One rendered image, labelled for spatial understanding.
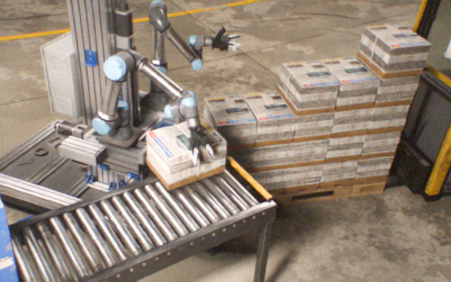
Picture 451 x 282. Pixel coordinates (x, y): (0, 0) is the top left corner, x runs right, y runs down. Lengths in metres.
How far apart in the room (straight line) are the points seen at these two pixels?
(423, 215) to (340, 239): 0.76
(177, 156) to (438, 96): 2.39
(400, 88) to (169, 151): 1.82
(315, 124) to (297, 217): 0.76
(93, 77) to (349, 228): 2.14
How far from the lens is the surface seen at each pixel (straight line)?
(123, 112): 3.25
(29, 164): 4.25
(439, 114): 4.52
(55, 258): 2.68
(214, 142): 2.95
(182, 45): 3.53
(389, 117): 4.06
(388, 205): 4.42
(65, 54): 3.46
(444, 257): 4.17
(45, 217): 2.89
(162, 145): 2.91
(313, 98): 3.64
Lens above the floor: 2.72
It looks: 35 degrees down
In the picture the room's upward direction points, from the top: 5 degrees clockwise
